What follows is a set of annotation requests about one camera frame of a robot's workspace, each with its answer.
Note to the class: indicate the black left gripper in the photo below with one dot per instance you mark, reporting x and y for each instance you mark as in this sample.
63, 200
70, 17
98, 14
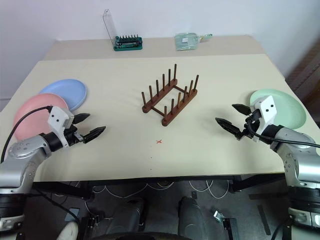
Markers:
72, 135

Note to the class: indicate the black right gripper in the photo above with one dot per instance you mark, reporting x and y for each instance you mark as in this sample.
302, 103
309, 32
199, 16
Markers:
246, 128

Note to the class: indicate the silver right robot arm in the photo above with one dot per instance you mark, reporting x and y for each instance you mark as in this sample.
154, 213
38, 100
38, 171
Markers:
297, 152

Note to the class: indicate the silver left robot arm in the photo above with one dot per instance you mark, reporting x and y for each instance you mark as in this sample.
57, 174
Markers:
23, 160

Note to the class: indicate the wooden dish rack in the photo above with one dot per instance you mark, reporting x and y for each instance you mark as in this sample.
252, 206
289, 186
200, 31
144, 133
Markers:
170, 100

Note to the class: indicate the blue plate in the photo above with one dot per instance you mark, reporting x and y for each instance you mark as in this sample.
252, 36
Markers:
67, 91

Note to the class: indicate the red plate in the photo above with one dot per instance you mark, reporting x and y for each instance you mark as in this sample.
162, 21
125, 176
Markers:
35, 113

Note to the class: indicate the green plate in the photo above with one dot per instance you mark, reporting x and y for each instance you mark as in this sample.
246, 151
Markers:
287, 107

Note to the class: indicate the brown slatted panel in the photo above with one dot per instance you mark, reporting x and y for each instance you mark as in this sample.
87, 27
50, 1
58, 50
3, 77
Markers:
306, 70

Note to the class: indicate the clear plastic bag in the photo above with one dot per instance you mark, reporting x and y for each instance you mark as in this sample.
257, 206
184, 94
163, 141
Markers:
186, 41

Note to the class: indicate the green screwdriver bit set case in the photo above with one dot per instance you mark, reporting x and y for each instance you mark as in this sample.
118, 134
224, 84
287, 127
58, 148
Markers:
127, 42

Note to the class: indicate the dark rounded robot leg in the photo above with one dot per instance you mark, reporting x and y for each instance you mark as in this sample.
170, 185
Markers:
191, 217
130, 215

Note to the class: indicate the metal clamp on floor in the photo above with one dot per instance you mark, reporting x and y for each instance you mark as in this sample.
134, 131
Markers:
218, 215

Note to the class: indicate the white shoe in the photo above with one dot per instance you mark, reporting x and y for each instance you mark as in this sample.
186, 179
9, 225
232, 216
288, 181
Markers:
68, 231

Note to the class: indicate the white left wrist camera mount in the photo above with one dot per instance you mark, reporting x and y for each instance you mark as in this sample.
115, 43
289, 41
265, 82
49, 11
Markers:
59, 119

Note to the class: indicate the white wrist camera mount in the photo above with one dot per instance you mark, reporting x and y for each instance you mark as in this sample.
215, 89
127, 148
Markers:
59, 119
265, 110

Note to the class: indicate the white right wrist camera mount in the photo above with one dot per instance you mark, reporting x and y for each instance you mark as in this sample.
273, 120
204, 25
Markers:
265, 110

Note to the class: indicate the black table frame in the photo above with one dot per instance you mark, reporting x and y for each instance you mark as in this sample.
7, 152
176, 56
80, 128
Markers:
75, 188

